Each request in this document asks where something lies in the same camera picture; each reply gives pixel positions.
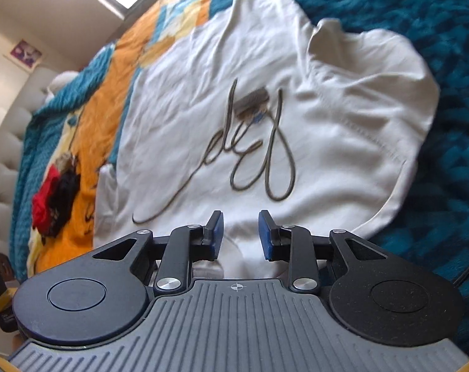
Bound white tufted headboard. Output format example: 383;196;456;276
0;66;67;243

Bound white sweatshirt with script print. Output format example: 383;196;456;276
93;0;441;280

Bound black and yellow box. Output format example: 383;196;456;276
0;250;21;334

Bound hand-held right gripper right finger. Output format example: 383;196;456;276
258;209;390;294

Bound orange printed blanket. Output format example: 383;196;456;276
25;0;214;276

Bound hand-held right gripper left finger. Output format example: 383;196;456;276
91;210;224;294

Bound white pillow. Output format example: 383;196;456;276
45;71;79;102

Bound purple wall picture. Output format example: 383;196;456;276
9;39;44;71

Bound black cable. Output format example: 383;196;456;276
451;254;469;284

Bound red and black clothes pile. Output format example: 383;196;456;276
32;152;82;238

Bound teal patterned blanket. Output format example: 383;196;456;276
8;0;469;357

